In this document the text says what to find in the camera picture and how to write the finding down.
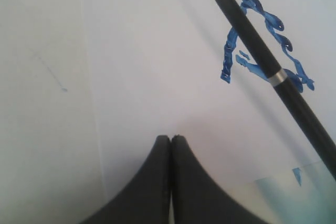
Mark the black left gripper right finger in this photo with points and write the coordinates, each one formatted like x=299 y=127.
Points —
x=196 y=196

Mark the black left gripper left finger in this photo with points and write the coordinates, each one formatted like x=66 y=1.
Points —
x=146 y=198

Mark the black paintbrush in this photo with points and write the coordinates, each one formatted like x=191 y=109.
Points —
x=291 y=98

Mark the white plate with blue paint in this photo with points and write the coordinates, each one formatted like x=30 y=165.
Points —
x=302 y=195

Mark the white paper sheet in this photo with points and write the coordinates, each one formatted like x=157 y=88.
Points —
x=155 y=70

